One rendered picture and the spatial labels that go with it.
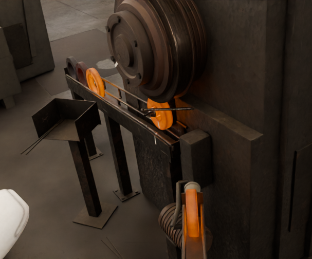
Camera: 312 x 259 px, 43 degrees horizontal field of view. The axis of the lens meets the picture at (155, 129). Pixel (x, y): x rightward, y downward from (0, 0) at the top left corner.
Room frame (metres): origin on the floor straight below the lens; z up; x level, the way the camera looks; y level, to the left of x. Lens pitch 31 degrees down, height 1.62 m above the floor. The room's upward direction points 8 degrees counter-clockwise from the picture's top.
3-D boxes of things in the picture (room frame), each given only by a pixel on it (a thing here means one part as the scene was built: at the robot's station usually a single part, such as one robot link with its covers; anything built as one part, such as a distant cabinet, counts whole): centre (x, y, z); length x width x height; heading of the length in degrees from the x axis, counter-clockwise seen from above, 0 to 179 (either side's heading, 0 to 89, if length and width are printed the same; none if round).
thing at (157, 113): (1.49, -0.06, 0.82); 0.17 x 0.04 x 0.04; 118
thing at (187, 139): (1.27, -0.15, 0.68); 0.11 x 0.08 x 0.24; 118
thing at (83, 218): (1.80, 0.45, 0.36); 0.26 x 0.20 x 0.72; 63
